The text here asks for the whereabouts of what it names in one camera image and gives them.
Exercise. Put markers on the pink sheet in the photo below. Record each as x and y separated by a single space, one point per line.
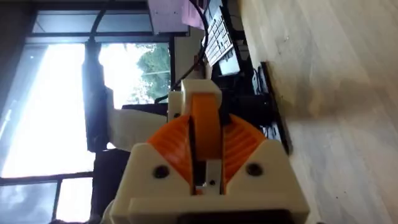
192 14

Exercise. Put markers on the white orange right gripper left finger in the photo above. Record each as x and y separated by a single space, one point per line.
146 174

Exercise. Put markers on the white orange right gripper right finger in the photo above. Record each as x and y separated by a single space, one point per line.
264 174

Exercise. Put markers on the white keyboard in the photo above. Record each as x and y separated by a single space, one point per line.
218 37

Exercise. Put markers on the dark window frame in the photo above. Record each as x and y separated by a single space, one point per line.
93 35

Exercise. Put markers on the white sheet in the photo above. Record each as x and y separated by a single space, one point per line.
166 15

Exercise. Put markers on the black upright wrist plate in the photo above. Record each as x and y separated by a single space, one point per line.
94 102

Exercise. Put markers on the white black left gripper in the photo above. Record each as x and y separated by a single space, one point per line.
133 130

